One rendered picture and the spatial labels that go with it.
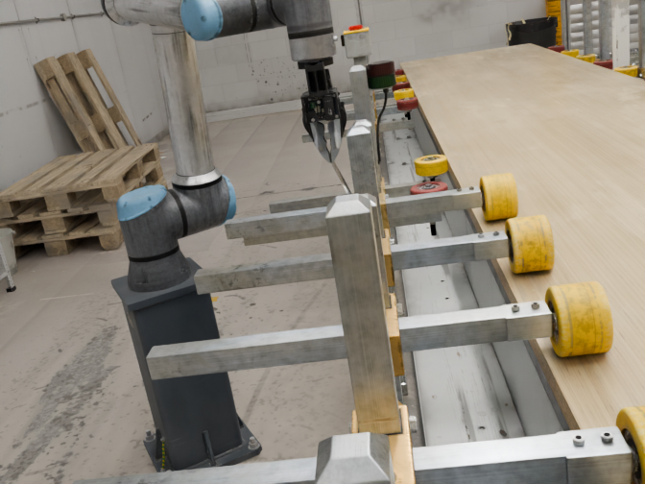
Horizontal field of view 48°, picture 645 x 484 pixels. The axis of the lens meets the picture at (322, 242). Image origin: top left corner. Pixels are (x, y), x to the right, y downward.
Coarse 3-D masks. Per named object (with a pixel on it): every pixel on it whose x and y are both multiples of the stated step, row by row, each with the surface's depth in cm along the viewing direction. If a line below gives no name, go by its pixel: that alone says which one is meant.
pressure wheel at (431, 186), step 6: (414, 186) 155; (420, 186) 155; (426, 186) 153; (432, 186) 153; (438, 186) 153; (444, 186) 151; (414, 192) 152; (420, 192) 150; (426, 192) 150; (432, 192) 150; (432, 228) 156; (432, 234) 156
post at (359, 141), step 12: (348, 132) 103; (360, 132) 102; (348, 144) 103; (360, 144) 103; (360, 156) 103; (372, 156) 103; (360, 168) 104; (372, 168) 104; (360, 180) 105; (372, 180) 104; (360, 192) 105; (372, 192) 105
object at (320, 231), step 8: (408, 216) 154; (416, 216) 154; (424, 216) 154; (432, 216) 154; (440, 216) 154; (392, 224) 155; (400, 224) 155; (408, 224) 155; (416, 224) 155; (432, 224) 155; (280, 232) 157; (288, 232) 157; (296, 232) 157; (304, 232) 157; (312, 232) 157; (320, 232) 156; (248, 240) 158; (256, 240) 158; (264, 240) 158; (272, 240) 158; (280, 240) 158; (288, 240) 158
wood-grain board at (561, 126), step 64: (448, 64) 359; (512, 64) 322; (576, 64) 292; (448, 128) 211; (512, 128) 198; (576, 128) 186; (640, 128) 176; (576, 192) 136; (640, 192) 130; (576, 256) 107; (640, 256) 104; (640, 320) 86; (576, 384) 75; (640, 384) 74
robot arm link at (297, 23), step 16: (272, 0) 140; (288, 0) 136; (304, 0) 134; (320, 0) 135; (288, 16) 137; (304, 16) 135; (320, 16) 136; (288, 32) 139; (304, 32) 136; (320, 32) 136
